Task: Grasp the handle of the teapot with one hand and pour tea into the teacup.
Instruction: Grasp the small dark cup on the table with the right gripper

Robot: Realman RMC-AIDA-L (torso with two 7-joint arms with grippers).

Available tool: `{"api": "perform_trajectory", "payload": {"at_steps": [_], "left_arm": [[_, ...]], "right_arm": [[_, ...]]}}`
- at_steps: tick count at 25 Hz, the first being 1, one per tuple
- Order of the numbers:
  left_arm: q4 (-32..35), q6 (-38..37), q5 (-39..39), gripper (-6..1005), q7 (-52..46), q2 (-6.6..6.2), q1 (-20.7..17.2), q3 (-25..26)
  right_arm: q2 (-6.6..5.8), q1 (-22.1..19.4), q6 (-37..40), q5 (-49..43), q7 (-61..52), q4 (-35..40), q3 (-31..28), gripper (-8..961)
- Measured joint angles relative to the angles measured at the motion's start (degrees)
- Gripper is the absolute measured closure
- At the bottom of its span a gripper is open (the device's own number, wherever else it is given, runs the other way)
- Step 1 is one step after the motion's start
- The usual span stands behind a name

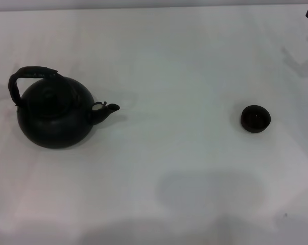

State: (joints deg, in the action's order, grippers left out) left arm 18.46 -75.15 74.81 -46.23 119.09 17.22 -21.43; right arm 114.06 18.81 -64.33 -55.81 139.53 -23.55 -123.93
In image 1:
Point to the small dark teacup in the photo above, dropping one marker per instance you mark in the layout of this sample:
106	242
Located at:
255	120

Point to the black round teapot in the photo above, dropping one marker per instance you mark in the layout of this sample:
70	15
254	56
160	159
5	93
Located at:
54	122

